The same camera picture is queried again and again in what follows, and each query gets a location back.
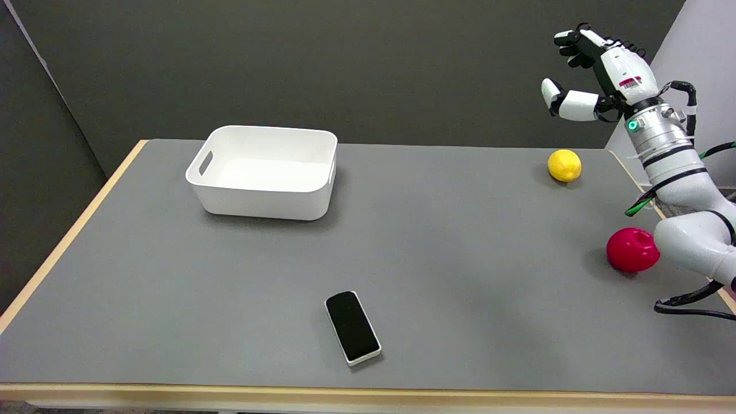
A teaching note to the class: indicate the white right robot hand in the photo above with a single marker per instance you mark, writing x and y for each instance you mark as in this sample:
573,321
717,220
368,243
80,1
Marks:
621,72

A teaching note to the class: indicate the yellow lemon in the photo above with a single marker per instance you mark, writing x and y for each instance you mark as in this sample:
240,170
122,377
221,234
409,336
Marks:
564,165

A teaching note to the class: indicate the red apple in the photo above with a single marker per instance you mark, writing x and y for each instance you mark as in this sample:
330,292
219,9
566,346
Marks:
631,249

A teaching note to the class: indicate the white plastic bin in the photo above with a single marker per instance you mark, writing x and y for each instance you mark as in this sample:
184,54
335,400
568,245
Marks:
264,171

